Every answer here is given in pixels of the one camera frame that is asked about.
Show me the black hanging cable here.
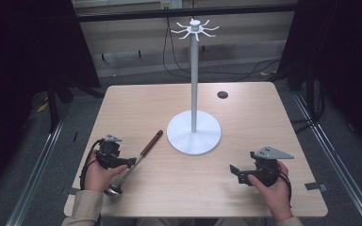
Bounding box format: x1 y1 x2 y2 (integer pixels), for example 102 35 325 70
161 16 196 81

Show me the black metal stand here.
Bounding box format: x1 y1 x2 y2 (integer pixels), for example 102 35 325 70
45 79 74 135

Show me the hand-held gripper cable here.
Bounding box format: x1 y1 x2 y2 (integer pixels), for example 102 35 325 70
79 138 104 191
263 163 294 210

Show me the right hand-held gripper cable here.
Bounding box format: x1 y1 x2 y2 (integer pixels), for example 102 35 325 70
263 163 294 210

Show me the person's left hand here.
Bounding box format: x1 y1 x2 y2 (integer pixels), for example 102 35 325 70
83 150 129 193

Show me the left hand-held gripper cable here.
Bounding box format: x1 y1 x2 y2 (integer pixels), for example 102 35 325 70
79 138 104 191

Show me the person's right hand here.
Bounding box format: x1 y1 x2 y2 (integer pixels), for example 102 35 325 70
247 160 294 223

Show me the white hook rack stand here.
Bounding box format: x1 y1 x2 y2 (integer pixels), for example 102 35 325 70
166 18 222 156

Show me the black floor cable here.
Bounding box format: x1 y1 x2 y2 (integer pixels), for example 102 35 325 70
182 56 282 83

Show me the metal ladle with brown handle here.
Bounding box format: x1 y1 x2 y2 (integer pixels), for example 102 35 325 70
104 129 165 199

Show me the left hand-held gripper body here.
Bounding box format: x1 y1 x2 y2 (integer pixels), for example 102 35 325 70
95 134 123 170

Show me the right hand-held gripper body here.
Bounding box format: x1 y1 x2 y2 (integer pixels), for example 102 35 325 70
249 145 295 188

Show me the black cable bundle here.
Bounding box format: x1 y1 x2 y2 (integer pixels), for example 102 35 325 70
290 79 327 135

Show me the metal floor rail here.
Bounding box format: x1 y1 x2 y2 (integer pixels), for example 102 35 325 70
5 107 71 226
291 90 362 226

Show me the grey tape strip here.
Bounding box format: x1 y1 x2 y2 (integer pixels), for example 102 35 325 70
60 186 80 196
304 181 330 193

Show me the black curtain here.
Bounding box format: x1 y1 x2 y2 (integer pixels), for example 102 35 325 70
276 0 362 159
0 0 102 202

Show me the wall power outlet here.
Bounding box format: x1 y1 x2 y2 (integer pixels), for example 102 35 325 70
159 0 184 10

